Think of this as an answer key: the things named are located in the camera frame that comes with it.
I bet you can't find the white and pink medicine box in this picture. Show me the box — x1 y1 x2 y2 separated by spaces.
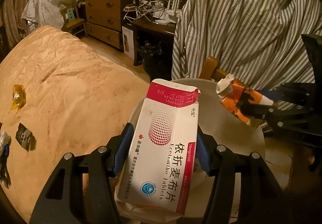
114 78 200 214

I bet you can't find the white cardboard box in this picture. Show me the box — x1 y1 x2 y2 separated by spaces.
122 25 135 59

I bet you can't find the yellow plastic wrapper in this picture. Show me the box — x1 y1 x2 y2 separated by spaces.
9 84 27 111

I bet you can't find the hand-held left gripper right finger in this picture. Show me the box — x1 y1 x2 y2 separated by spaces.
196 126 285 224

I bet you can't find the dark wooden desk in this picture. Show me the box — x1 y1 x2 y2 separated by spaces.
132 14 176 67

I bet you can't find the black bin bag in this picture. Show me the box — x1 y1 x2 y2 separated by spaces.
137 38 174 81

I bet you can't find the orange and white wrapper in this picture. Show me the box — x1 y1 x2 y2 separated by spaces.
216 74 275 127

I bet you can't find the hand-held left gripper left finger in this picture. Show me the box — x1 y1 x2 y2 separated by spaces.
36 123 135 224

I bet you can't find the white bucket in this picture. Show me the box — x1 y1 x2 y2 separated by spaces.
114 78 266 224

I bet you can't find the wooden chest of drawers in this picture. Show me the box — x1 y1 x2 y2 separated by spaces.
84 0 137 49

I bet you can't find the striped cloth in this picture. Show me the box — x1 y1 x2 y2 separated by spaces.
172 0 322 129

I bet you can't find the white router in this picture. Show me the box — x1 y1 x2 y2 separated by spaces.
151 0 184 25

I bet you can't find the brown wooden chair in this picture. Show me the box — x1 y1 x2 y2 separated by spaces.
200 56 249 88

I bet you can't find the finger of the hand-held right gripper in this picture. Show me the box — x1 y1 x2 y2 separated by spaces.
237 101 280 122
259 87 285 104

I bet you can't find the pink curtain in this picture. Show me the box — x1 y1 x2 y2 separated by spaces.
0 0 71 46

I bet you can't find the black packet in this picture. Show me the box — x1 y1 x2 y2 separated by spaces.
15 123 36 150

